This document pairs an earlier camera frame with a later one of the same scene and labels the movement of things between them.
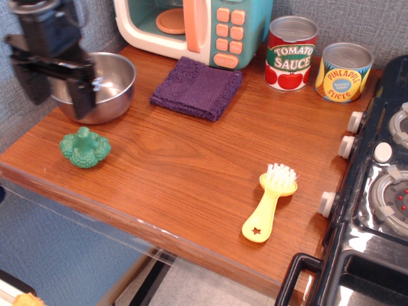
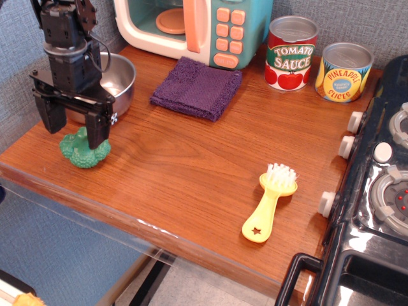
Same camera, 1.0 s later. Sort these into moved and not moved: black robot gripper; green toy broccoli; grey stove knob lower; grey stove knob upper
Moved: black robot gripper
Not moved: green toy broccoli; grey stove knob upper; grey stove knob lower
